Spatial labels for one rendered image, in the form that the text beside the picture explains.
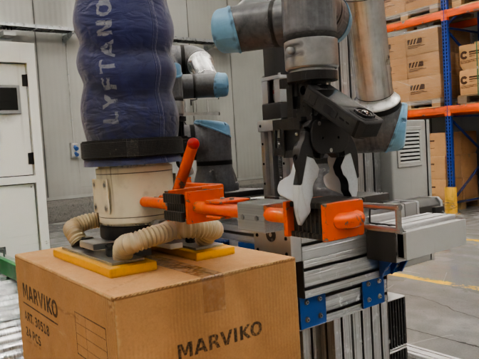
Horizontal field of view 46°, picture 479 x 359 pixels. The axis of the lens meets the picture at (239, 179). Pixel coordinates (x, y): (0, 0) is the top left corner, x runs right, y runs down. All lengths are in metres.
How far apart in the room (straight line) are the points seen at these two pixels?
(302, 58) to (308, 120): 0.08
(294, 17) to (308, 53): 0.05
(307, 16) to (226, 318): 0.57
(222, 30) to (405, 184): 1.07
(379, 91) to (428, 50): 7.85
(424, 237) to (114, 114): 0.80
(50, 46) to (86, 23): 9.91
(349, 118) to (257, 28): 0.26
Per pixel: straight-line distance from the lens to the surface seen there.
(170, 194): 1.04
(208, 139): 1.77
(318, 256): 1.36
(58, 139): 10.97
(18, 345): 2.16
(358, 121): 0.71
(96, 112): 1.21
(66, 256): 1.31
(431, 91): 9.09
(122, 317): 0.97
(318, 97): 0.76
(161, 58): 1.23
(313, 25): 0.78
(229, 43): 0.93
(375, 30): 1.29
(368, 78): 1.33
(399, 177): 1.82
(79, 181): 11.09
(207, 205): 0.98
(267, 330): 1.15
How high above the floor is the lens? 1.18
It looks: 3 degrees down
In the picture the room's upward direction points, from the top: 3 degrees counter-clockwise
